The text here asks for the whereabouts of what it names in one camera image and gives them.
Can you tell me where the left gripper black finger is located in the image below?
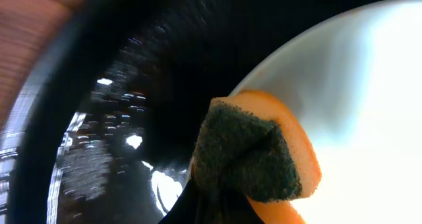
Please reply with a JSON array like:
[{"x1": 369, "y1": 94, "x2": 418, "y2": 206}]
[{"x1": 159, "y1": 179, "x2": 264, "y2": 224}]

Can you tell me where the round black tray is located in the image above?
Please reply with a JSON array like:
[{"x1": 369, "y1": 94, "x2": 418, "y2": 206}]
[{"x1": 1, "y1": 0, "x2": 387, "y2": 223}]

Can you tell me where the light green plate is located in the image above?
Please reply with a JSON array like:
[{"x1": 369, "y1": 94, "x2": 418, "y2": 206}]
[{"x1": 212, "y1": 0, "x2": 421, "y2": 223}]

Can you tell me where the orange green sponge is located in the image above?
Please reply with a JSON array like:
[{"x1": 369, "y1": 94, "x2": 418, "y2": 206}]
[{"x1": 190, "y1": 90, "x2": 322, "y2": 223}]

